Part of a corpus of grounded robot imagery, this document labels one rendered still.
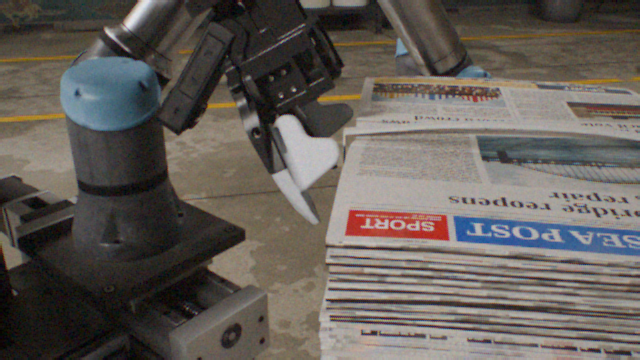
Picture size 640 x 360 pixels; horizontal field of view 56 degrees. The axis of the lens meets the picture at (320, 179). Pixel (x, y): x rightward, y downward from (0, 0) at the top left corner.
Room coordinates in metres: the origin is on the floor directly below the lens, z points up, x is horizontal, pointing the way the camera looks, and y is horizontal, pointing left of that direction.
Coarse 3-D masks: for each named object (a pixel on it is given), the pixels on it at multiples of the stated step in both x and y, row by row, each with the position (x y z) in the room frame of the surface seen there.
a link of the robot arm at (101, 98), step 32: (96, 64) 0.76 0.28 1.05; (128, 64) 0.76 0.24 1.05; (64, 96) 0.70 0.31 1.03; (96, 96) 0.68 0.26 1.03; (128, 96) 0.69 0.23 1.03; (160, 96) 0.74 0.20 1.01; (96, 128) 0.67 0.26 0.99; (128, 128) 0.68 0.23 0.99; (160, 128) 0.73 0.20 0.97; (96, 160) 0.68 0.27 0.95; (128, 160) 0.68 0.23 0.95; (160, 160) 0.72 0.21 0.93
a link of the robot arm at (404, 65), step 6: (396, 48) 1.04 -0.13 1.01; (402, 48) 1.02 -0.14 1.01; (396, 54) 1.03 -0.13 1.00; (402, 54) 1.02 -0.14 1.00; (408, 54) 1.01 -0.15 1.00; (396, 60) 1.04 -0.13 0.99; (402, 60) 1.02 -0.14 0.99; (408, 60) 1.01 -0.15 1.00; (396, 66) 1.04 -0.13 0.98; (402, 66) 1.01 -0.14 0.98; (408, 66) 1.00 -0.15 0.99; (414, 66) 0.98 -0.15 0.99; (396, 72) 1.03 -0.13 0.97; (402, 72) 1.01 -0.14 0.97; (408, 72) 0.99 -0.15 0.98; (414, 72) 0.98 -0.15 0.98
